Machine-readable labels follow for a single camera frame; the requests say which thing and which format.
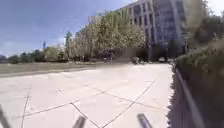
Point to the row of trees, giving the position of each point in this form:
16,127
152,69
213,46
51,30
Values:
100,40

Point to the pale paved plaza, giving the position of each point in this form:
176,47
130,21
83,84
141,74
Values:
100,90

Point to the tall glass building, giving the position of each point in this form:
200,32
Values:
160,23

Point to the robot's own part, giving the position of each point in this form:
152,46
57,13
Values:
144,121
79,122

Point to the grass strip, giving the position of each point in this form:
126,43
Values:
33,67

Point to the green hedge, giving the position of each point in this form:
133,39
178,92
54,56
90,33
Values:
203,80

